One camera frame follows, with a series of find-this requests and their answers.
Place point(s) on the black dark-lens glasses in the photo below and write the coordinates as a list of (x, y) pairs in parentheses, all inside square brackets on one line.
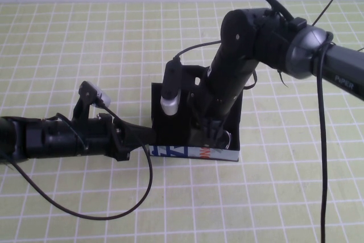
[(227, 140)]

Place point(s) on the green white-grid tablecloth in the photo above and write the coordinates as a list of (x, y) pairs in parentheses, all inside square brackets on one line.
[(256, 197)]

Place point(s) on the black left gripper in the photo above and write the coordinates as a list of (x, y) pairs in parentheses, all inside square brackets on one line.
[(96, 137)]

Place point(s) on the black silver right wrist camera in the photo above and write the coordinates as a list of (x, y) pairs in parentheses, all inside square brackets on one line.
[(170, 89)]

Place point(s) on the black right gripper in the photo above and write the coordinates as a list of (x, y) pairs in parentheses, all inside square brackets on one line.
[(224, 92)]

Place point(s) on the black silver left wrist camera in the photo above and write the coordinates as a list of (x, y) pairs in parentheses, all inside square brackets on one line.
[(91, 95)]

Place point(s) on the black printed glasses case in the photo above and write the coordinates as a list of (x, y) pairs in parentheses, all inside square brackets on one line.
[(193, 153)]

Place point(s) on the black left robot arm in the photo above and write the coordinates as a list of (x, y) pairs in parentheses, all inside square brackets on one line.
[(34, 140)]

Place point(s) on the black zip tie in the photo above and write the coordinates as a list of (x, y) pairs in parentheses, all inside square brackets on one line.
[(281, 79), (325, 8)]

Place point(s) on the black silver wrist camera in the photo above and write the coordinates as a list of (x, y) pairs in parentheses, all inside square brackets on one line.
[(91, 95), (170, 89)]

